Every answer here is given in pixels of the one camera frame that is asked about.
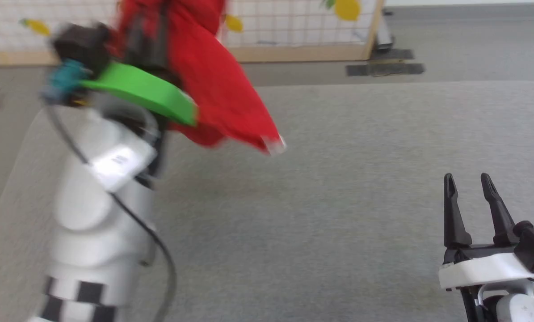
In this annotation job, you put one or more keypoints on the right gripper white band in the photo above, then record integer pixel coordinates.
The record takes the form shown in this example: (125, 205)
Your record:
(481, 268)

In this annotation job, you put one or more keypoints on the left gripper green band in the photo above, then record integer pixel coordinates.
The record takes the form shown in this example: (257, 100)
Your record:
(146, 91)

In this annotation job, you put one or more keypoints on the red garment with white trim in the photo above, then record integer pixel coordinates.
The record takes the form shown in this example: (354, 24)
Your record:
(213, 76)

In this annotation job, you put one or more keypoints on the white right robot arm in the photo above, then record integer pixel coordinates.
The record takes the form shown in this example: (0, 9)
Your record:
(512, 306)

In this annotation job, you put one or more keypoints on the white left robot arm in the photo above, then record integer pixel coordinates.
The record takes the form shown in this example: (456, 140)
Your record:
(92, 232)

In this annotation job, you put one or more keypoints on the wooden baseboard strip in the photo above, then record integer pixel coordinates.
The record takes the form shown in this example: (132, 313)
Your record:
(293, 53)

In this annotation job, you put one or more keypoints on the lemon print grid panel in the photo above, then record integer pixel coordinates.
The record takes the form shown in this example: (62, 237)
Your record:
(293, 22)

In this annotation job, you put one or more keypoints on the dark flat panel foot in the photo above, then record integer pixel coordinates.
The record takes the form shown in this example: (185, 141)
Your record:
(385, 69)

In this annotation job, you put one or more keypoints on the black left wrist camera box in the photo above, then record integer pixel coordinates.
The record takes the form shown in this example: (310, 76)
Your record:
(82, 49)

